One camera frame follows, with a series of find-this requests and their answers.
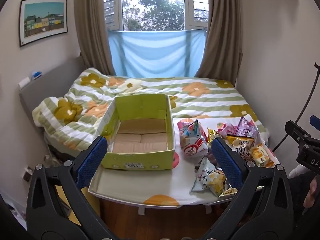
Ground pink striped marshmallow packet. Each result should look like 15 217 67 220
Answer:
218 122 240 138

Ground white rice cracker packet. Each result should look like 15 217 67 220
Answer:
190 157 218 193

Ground yellow chips packet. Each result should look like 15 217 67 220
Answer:
207 167 239 197

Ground purple snack packet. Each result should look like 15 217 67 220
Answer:
236 116 259 137

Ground yellow white snack bag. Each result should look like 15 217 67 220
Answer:
250 142 275 168

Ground fruit print cloth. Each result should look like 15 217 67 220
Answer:
89 116 283 207

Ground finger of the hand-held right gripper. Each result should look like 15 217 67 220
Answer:
285 120 313 154
309 115 320 132

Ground blue pink snack packet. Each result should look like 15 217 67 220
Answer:
177 119 204 140

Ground light blue window cloth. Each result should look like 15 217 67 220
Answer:
107 29 207 78

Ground framed wall picture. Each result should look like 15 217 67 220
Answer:
19 0 68 47

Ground black cable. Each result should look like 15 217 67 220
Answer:
272 62 320 153

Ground white low table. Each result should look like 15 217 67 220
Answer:
87 177 265 215

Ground person's right hand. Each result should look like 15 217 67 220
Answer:
303 177 320 208

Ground grey headboard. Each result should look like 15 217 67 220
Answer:
19 56 85 120

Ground yellow white snack packet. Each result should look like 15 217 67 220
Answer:
229 135 258 162

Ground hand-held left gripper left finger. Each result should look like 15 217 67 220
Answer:
26 135 118 240

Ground floral striped blanket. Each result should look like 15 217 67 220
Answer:
32 67 269 155

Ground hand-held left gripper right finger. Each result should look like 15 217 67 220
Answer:
202 136 294 240

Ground green cardboard box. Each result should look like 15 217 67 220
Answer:
96 94 175 171

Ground white red snack packet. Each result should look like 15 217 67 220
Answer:
180 134 208 158

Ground window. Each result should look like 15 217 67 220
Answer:
103 0 209 32

